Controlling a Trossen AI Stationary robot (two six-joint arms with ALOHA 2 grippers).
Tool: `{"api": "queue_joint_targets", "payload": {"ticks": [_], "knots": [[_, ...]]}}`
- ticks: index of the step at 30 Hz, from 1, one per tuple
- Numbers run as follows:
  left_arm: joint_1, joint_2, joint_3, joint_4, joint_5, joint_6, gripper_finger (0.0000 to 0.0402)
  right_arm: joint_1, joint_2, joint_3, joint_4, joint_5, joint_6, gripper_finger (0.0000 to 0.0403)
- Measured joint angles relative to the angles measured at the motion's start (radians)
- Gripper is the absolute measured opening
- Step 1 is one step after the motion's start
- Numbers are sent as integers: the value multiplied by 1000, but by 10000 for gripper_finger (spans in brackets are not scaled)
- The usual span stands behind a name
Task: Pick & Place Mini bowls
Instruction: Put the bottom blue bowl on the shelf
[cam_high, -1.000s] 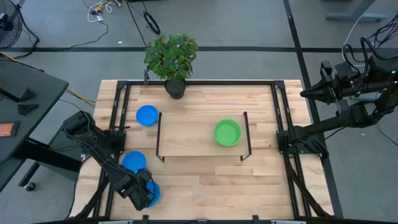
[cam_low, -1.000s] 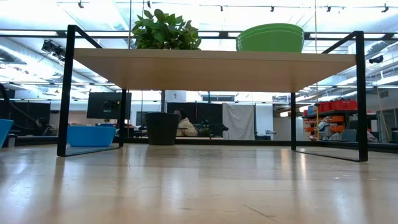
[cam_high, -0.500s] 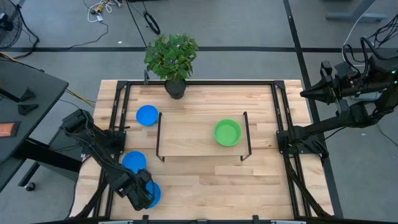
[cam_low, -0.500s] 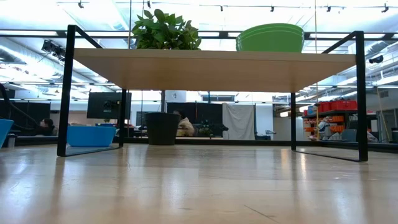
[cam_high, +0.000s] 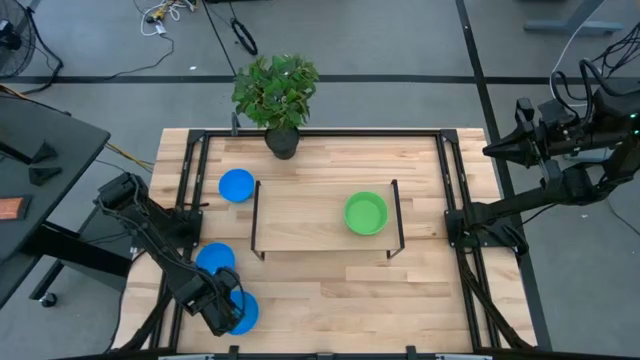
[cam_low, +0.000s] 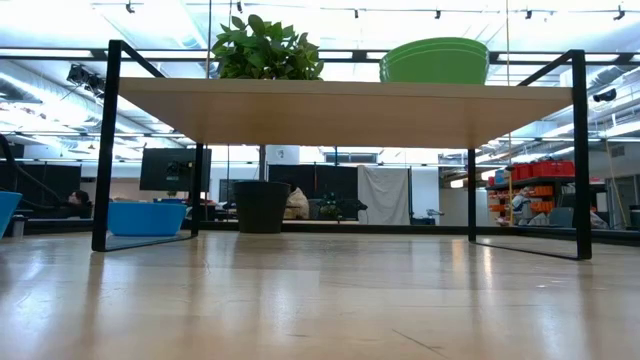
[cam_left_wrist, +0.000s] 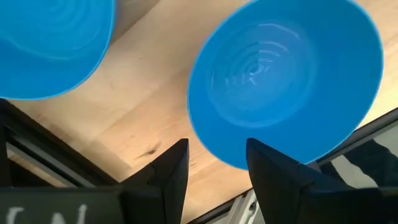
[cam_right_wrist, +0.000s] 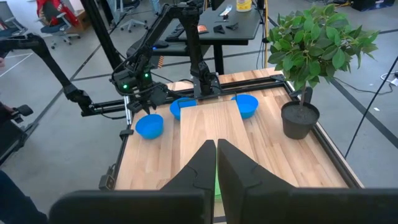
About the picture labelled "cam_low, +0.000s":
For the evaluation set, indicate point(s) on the blue mini bowl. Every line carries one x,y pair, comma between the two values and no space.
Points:
6,210
145,220

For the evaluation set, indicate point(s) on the black partition panel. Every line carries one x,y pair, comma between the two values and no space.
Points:
320,175

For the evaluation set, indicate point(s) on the person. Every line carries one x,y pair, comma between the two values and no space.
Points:
297,205
80,197

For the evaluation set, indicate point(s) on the wooden shelf with black legs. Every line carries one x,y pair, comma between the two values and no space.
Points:
325,115

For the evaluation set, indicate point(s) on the grey hanging cloth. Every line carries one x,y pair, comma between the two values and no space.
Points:
384,195

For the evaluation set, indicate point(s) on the green plant in black pot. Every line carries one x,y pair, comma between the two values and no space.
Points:
265,50

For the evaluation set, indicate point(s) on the black monitor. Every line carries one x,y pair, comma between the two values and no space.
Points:
175,170

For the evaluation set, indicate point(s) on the storage rack with red bins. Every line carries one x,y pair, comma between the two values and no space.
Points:
550,169

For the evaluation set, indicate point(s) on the black ceiling-mounted device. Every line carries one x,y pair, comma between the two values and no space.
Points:
82,77

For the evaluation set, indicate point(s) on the black ceiling camera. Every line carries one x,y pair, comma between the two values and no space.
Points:
605,95

